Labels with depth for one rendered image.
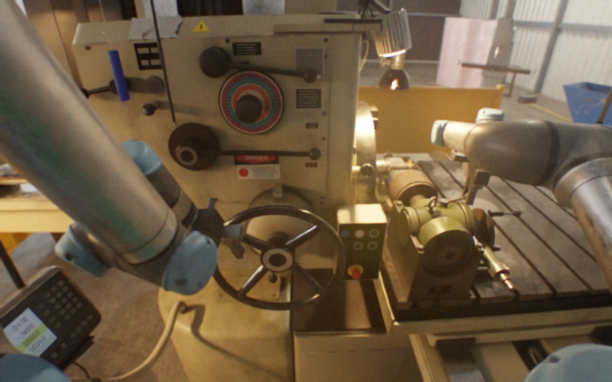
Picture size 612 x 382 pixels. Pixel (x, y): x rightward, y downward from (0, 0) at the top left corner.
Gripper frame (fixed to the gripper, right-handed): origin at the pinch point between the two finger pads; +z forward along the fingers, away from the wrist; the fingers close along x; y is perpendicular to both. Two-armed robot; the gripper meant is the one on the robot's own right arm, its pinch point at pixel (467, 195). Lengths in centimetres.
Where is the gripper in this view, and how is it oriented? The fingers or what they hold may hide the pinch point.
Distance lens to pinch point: 123.9
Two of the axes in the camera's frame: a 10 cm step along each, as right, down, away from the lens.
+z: 0.0, 8.6, 5.0
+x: 1.3, -5.0, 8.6
